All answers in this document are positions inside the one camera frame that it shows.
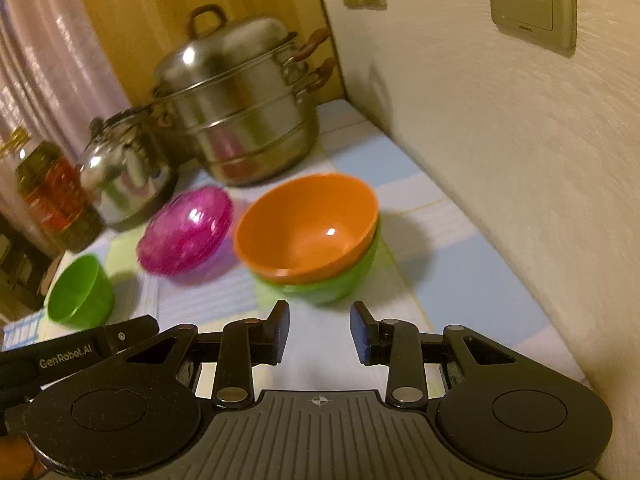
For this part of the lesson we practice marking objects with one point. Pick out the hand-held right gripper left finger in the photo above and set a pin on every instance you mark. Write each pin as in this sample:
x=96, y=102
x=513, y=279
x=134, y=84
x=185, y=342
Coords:
x=280, y=332

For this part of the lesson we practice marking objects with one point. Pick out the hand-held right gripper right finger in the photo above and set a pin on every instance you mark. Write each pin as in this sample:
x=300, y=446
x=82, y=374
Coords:
x=359, y=334

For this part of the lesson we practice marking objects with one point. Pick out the green plastic bowl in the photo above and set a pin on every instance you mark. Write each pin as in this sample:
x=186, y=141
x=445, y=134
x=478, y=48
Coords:
x=77, y=292
x=345, y=280

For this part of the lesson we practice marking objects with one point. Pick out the pink translucent plate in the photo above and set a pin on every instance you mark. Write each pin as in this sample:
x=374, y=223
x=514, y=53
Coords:
x=200, y=255
x=185, y=230
x=210, y=265

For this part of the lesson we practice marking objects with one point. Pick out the orange plastic bowl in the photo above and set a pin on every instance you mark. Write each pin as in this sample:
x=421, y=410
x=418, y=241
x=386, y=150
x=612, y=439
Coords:
x=305, y=230

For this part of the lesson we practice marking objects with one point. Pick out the person's left hand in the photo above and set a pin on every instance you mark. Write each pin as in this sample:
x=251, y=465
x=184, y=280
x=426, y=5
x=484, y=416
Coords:
x=15, y=455

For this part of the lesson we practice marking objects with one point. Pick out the blue white patterned cloth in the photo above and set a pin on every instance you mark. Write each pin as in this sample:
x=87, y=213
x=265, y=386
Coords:
x=25, y=330

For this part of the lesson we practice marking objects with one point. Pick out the dark wooden furniture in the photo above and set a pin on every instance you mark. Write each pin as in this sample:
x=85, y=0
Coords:
x=20, y=270

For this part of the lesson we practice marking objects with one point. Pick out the checked tablecloth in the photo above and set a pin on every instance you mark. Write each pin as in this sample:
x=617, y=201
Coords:
x=450, y=280

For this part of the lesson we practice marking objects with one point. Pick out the cooking oil bottle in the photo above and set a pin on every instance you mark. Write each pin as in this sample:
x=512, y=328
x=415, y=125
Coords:
x=55, y=195

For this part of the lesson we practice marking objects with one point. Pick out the stainless steel kettle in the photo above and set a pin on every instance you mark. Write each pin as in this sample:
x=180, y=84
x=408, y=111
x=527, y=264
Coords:
x=125, y=180

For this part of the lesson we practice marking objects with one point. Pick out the stainless steel steamer pot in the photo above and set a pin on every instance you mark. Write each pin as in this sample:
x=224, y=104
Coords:
x=240, y=110

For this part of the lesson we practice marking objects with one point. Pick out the pale curtain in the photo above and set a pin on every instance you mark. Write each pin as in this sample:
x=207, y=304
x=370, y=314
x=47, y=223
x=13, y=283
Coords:
x=40, y=60

